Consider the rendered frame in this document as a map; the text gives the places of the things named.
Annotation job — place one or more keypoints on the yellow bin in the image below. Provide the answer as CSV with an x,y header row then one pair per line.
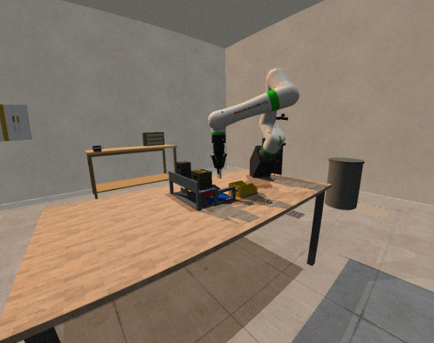
x,y
243,188

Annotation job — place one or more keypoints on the red bin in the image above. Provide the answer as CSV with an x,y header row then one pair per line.
x,y
207,194

